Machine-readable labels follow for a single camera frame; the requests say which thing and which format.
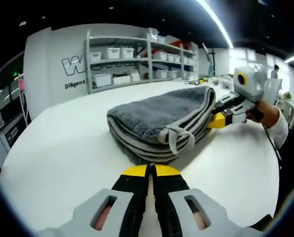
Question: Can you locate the grey towel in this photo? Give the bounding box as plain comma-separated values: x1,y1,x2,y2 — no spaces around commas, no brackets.
107,86,217,166

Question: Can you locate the person's right hand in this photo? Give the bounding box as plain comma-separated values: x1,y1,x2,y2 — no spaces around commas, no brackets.
245,102,280,129

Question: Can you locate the black stand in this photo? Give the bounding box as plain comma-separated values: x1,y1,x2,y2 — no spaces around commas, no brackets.
202,43,216,78

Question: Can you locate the long ceiling light strip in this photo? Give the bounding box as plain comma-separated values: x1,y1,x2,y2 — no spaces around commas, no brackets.
195,0,234,49

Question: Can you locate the grey metal shelf unit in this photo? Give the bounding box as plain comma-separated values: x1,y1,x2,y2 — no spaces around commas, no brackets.
84,28,199,94

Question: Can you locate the row of white storage boxes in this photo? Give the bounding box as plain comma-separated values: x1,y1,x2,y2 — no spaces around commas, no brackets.
90,28,198,87

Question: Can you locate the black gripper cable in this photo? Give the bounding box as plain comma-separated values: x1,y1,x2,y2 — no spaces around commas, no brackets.
260,122,283,161

